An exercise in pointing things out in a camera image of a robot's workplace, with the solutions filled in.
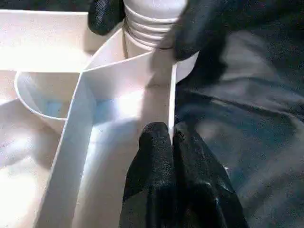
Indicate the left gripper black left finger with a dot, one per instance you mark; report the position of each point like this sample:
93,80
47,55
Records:
152,180

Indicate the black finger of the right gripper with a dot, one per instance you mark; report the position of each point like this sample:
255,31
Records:
199,28
107,16

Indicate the white plastic table leg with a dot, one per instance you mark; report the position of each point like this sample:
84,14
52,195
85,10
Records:
152,23

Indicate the black mat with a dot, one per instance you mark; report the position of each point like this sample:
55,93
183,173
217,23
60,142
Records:
249,107

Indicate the white plastic table top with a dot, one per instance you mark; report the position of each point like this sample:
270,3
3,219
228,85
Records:
35,154

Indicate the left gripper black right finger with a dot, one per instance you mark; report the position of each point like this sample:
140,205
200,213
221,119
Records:
202,194

